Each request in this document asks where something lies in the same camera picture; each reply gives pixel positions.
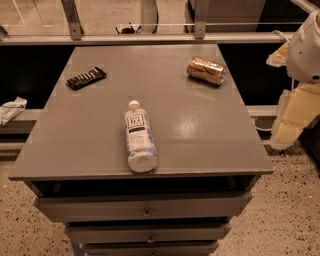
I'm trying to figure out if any grey metal railing frame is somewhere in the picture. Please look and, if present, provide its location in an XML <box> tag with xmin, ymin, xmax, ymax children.
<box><xmin>0</xmin><ymin>0</ymin><xmax>320</xmax><ymax>46</ymax></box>

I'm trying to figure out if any orange soda can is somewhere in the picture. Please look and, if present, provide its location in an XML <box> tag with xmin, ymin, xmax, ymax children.
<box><xmin>187</xmin><ymin>57</ymin><xmax>226</xmax><ymax>85</ymax></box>

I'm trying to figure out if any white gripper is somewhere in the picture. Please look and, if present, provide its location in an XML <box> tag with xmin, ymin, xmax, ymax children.
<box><xmin>266</xmin><ymin>10</ymin><xmax>320</xmax><ymax>150</ymax></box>

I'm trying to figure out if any grey drawer cabinet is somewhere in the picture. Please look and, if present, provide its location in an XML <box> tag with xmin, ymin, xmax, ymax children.
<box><xmin>9</xmin><ymin>44</ymin><xmax>272</xmax><ymax>256</ymax></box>

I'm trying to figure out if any white tea bottle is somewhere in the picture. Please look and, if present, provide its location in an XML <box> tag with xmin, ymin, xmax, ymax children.
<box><xmin>124</xmin><ymin>100</ymin><xmax>157</xmax><ymax>173</ymax></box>

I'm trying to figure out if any middle grey drawer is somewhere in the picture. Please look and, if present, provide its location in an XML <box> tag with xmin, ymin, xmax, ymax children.
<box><xmin>65</xmin><ymin>223</ymin><xmax>231</xmax><ymax>244</ymax></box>

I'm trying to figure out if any bottom grey drawer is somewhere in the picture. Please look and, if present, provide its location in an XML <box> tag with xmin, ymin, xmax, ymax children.
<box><xmin>85</xmin><ymin>241</ymin><xmax>218</xmax><ymax>256</ymax></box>

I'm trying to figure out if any black snack bar wrapper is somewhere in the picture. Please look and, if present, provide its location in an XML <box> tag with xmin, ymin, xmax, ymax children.
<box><xmin>66</xmin><ymin>67</ymin><xmax>107</xmax><ymax>90</ymax></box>

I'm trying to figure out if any white cable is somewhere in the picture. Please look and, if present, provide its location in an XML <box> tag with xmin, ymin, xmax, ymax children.
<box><xmin>253</xmin><ymin>116</ymin><xmax>278</xmax><ymax>133</ymax></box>

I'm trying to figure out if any top grey drawer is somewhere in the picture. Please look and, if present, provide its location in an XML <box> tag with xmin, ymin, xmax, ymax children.
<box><xmin>34</xmin><ymin>192</ymin><xmax>252</xmax><ymax>223</ymax></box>

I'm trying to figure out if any grey drawer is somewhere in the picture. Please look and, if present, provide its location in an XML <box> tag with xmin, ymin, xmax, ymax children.
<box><xmin>34</xmin><ymin>192</ymin><xmax>252</xmax><ymax>223</ymax></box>
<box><xmin>85</xmin><ymin>241</ymin><xmax>218</xmax><ymax>256</ymax></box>
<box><xmin>65</xmin><ymin>223</ymin><xmax>231</xmax><ymax>244</ymax></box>

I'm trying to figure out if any white crumpled packet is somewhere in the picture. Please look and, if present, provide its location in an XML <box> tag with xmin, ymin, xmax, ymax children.
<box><xmin>0</xmin><ymin>97</ymin><xmax>27</xmax><ymax>125</ymax></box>

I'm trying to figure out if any black object behind railing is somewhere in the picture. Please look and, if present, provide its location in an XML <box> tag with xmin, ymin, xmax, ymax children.
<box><xmin>115</xmin><ymin>23</ymin><xmax>141</xmax><ymax>34</ymax></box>

